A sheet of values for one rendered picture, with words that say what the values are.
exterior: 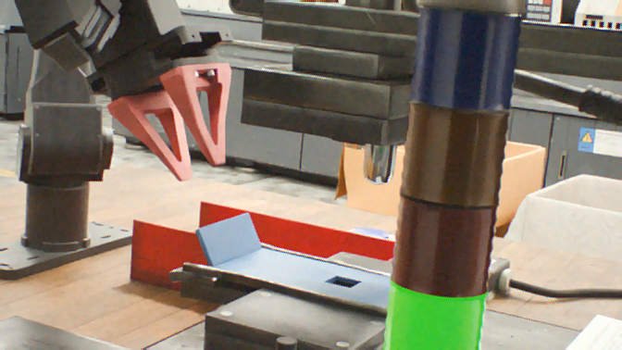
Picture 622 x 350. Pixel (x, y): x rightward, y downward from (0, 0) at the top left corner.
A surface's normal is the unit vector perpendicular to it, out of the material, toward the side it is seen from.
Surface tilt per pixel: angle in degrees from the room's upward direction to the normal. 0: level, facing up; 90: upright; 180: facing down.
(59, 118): 74
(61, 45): 122
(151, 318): 0
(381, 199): 85
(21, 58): 90
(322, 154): 90
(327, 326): 0
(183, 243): 90
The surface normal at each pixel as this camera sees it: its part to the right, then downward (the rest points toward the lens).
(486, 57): 0.25, -0.04
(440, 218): -0.26, -0.08
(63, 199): 0.37, 0.22
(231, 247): 0.80, -0.35
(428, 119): -0.68, -0.17
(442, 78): -0.53, 0.36
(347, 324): 0.08, -0.98
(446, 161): -0.29, 0.40
